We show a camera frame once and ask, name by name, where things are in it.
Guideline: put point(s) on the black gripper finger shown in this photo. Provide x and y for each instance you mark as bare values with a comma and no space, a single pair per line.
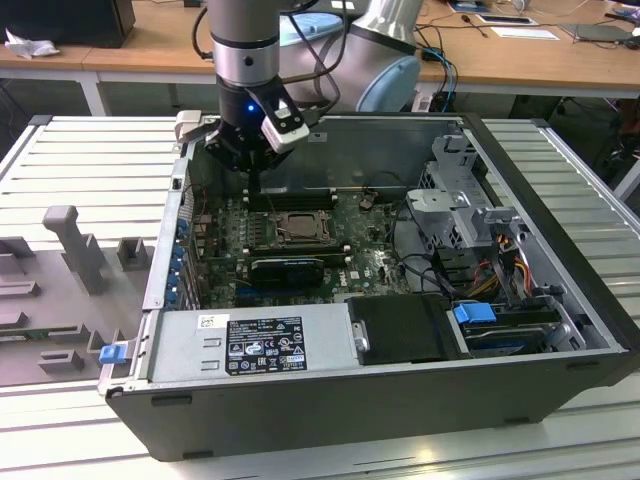
272,161
220,145

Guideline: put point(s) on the thin metal locking lever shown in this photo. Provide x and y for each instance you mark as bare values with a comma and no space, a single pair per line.
274,212

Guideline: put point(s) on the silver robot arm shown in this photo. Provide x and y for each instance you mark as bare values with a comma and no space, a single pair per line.
245,60

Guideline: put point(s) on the black RAM slot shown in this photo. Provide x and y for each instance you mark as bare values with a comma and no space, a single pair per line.
300,248
300,205
300,192
300,200
300,196

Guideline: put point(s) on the CPU socket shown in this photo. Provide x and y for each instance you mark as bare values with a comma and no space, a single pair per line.
302,244

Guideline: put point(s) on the grey case latch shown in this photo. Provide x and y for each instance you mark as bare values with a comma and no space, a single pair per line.
189,122

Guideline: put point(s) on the blue card clip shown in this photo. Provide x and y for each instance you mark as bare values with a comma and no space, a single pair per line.
171,298
181,231
173,279
176,257

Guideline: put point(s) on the wooden desk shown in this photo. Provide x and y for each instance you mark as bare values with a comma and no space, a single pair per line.
165,50

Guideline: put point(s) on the round coin battery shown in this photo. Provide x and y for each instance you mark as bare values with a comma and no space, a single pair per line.
365,202

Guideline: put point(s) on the black graphics card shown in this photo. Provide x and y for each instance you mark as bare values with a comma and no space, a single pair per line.
287,272

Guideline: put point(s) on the green motherboard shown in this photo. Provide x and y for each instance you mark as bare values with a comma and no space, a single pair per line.
370,240

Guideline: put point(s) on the white power adapter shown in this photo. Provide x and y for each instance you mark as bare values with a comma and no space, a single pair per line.
422,102

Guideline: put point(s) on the silver drive cage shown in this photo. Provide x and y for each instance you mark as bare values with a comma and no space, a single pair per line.
440,205

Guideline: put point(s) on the black computer tower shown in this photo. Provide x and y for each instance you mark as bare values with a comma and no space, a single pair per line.
65,22

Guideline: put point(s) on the silver power supply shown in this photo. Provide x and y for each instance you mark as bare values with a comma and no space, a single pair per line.
180,350

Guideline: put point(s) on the crumpled white paper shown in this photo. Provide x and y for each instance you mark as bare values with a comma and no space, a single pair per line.
30,47

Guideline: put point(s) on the grey parts rack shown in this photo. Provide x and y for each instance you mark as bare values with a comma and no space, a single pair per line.
55,295

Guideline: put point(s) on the blue case latch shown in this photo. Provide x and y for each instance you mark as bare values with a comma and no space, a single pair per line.
112,355

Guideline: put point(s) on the blue book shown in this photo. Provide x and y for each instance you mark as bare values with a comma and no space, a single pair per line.
465,6

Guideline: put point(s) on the blue disk carrier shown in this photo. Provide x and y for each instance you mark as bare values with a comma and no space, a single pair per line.
472,314

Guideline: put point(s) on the dark grey PC case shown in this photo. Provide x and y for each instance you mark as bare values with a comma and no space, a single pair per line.
300,420

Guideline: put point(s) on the white flat phone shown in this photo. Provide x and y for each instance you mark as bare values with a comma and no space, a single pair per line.
505,20

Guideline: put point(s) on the green RAM stick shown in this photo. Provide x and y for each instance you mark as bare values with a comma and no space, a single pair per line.
25,336

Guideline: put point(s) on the white paper sheet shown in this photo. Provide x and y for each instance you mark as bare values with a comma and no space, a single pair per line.
525,32

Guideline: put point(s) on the hard disk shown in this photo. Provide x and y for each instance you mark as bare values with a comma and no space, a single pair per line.
500,342

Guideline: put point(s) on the silver disk bay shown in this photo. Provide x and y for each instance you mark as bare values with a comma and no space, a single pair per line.
570,332

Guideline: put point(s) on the dark grey tablet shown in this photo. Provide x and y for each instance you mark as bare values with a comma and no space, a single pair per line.
595,32

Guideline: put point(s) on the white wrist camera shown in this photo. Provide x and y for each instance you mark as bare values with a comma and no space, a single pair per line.
285,132

